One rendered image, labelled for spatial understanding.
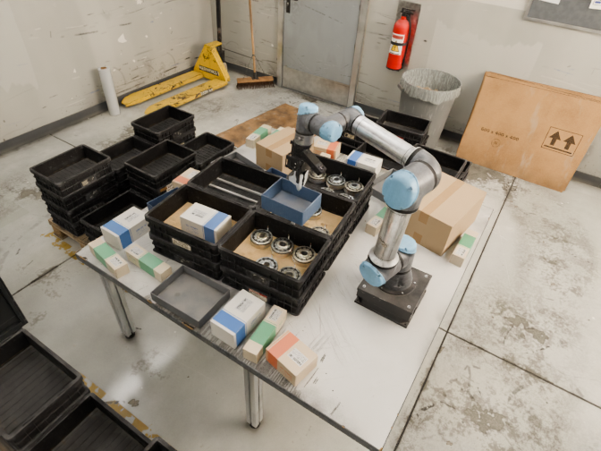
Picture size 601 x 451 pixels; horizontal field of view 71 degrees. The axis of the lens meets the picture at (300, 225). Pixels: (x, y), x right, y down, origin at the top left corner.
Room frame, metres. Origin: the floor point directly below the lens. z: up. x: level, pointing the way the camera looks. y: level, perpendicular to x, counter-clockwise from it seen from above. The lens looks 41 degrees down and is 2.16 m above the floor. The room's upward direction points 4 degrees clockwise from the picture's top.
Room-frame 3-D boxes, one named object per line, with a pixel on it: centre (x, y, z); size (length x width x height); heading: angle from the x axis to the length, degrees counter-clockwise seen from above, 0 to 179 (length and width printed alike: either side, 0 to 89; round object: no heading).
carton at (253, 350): (0.98, 0.11, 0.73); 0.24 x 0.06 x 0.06; 156
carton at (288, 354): (0.88, 0.00, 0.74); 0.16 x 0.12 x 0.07; 49
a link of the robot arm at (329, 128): (1.42, -0.08, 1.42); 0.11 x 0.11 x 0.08; 45
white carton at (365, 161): (2.26, -0.37, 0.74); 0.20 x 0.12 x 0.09; 64
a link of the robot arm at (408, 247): (1.26, -0.42, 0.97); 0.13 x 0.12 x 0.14; 135
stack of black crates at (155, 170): (2.42, 0.99, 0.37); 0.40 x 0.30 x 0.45; 150
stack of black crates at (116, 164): (2.62, 1.33, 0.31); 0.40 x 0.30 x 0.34; 150
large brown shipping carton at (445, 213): (1.78, -0.73, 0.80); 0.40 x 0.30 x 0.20; 140
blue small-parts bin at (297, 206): (1.37, 0.04, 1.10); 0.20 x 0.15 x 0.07; 61
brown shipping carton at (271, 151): (2.30, 0.13, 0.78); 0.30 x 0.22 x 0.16; 143
